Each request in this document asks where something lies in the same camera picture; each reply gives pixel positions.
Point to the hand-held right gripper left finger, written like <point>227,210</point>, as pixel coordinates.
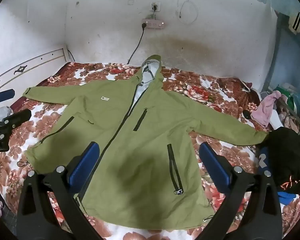
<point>86,165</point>

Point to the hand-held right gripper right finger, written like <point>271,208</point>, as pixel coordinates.
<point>215,165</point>

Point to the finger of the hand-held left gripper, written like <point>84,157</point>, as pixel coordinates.
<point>5,95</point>
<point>16,118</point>

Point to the green hooded jacket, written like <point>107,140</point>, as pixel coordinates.
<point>130,130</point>

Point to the grey crumpled cloth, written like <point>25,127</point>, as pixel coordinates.
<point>1,112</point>

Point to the white headboard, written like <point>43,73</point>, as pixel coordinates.
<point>40,62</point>

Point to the small black object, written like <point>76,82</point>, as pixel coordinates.
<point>246,115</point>

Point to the floral blanket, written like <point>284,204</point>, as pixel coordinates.
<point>215,100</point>

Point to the black garment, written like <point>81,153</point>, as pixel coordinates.
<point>287,150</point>

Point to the pink cloth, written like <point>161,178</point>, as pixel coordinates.
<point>265,107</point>

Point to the blue cloth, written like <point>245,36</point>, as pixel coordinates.
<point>287,197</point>

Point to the green cloth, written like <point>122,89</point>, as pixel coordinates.
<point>296,100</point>

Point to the cream striped cloth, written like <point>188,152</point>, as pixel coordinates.
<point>296,21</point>

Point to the wall socket with plug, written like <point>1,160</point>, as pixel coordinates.
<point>157,6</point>

